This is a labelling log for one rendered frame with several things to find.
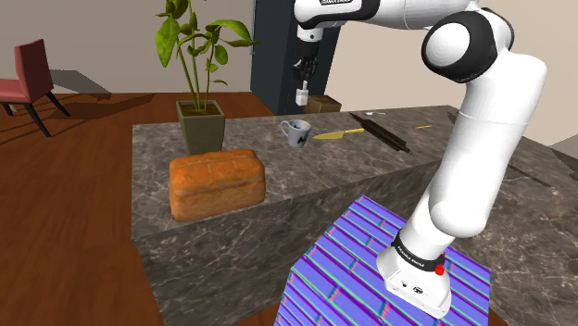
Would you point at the green plant in grey pot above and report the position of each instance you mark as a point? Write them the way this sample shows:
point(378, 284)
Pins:
point(201, 128)

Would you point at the yellow knife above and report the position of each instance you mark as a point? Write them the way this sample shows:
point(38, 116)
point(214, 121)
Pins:
point(332, 134)

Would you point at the brown bread loaf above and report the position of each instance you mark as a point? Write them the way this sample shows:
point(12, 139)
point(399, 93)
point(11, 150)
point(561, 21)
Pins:
point(216, 185)

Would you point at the brown box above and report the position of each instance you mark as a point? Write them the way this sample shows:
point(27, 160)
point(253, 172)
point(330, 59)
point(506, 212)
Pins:
point(323, 104)

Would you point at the red chair with dark legs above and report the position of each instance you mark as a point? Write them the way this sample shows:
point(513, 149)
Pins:
point(29, 72)

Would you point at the dark rolling pin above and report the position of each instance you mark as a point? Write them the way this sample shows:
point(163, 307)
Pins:
point(381, 132)

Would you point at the small yellow stick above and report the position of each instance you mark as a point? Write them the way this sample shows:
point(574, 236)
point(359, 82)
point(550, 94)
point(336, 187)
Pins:
point(423, 127)

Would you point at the white mug with dark inside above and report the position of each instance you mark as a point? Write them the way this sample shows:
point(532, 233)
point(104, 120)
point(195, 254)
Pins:
point(299, 135)

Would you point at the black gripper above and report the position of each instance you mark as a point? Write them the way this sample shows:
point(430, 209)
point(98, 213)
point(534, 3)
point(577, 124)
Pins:
point(307, 53)

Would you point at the small silver utensil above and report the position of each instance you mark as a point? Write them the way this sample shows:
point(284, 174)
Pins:
point(374, 113)

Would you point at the dark blue cabinet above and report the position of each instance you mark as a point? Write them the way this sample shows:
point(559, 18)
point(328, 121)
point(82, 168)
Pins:
point(275, 67)

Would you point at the small white bottle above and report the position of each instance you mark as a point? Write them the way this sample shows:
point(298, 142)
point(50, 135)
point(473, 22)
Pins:
point(301, 96)

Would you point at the purple striped robot stand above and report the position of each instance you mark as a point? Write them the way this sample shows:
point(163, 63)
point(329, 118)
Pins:
point(343, 280)

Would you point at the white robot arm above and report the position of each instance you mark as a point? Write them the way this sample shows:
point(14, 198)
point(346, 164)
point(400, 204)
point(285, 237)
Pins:
point(487, 135)

